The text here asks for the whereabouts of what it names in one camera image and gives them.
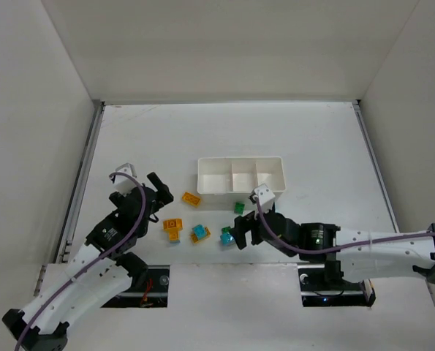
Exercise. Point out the blue and yellow lego stack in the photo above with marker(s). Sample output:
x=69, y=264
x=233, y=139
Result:
x=199, y=233

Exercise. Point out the green lego brick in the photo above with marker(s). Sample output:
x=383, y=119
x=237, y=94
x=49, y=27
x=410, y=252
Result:
x=239, y=208

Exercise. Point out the yellow long lego brick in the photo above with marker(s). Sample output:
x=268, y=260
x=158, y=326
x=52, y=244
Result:
x=191, y=199

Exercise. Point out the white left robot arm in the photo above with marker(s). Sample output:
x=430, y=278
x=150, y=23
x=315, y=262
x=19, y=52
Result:
x=103, y=267

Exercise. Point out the cyan rounded lego piece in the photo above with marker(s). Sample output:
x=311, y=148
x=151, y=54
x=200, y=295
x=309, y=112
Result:
x=226, y=239

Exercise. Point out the white three-compartment container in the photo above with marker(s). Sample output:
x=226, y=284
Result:
x=232, y=179

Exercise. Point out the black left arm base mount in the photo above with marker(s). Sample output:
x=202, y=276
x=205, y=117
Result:
x=151, y=292

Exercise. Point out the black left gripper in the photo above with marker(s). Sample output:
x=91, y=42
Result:
x=151, y=195

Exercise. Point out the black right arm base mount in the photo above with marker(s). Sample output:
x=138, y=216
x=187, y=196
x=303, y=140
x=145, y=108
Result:
x=317, y=291

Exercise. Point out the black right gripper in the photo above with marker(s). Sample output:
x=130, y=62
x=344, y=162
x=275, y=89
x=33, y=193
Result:
x=249, y=229

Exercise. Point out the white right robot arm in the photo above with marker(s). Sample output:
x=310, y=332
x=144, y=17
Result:
x=346, y=255

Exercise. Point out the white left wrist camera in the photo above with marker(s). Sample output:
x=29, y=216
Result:
x=122, y=184

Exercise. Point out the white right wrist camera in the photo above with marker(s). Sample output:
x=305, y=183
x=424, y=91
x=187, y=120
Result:
x=263, y=196

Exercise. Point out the yellow stacked lego block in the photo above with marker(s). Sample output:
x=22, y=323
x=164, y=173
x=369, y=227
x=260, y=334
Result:
x=173, y=227

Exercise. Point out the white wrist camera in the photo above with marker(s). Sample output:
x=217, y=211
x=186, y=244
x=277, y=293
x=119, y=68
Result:
x=263, y=196
x=122, y=184

